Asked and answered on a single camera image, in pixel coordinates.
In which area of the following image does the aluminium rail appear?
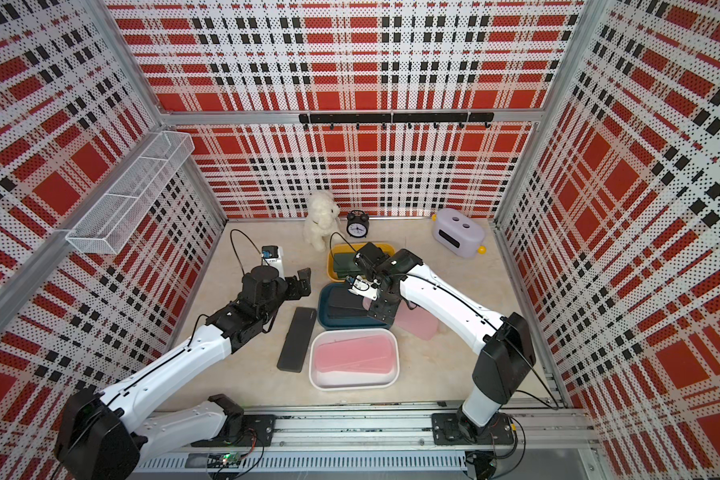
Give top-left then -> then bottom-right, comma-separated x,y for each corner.
107,404 -> 595,454

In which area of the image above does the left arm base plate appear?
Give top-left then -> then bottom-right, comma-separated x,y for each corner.
191,414 -> 276,448

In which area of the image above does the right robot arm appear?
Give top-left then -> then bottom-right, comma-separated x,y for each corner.
347,243 -> 536,442

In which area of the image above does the teal storage tray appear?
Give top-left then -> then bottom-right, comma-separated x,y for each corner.
317,283 -> 390,330

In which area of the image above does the green pencil case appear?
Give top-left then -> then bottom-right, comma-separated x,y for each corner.
332,252 -> 362,279

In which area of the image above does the white wire mesh shelf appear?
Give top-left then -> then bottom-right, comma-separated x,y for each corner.
66,130 -> 194,255

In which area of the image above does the black pencil case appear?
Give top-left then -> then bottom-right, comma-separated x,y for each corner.
327,288 -> 367,318
276,307 -> 317,373

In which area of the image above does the pink pencil case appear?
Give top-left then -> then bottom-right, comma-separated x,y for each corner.
314,350 -> 397,374
381,302 -> 440,341
314,335 -> 397,374

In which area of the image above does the white plush dog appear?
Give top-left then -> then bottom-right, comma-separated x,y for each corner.
303,190 -> 340,252

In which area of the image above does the black alarm clock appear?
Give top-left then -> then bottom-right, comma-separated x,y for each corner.
346,209 -> 370,238

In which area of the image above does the black hook rail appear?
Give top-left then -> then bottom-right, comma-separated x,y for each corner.
298,111 -> 495,126

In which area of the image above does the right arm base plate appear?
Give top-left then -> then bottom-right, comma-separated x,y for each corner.
431,411 -> 515,446

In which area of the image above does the white storage tray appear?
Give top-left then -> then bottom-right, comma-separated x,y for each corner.
308,328 -> 400,391

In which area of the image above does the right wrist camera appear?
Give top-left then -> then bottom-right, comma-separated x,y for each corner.
346,276 -> 378,301

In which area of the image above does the lavender toaster toy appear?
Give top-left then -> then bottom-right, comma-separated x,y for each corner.
431,208 -> 486,259

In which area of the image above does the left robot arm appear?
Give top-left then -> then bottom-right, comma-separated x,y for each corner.
54,265 -> 311,479

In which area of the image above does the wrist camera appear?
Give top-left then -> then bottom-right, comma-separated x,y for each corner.
261,245 -> 285,277
346,276 -> 378,301

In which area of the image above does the green circuit board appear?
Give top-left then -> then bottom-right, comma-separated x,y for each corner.
207,452 -> 244,470

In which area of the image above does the yellow storage tray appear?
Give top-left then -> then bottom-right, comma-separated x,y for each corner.
327,242 -> 366,282

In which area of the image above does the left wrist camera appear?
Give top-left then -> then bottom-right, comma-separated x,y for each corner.
261,245 -> 285,277

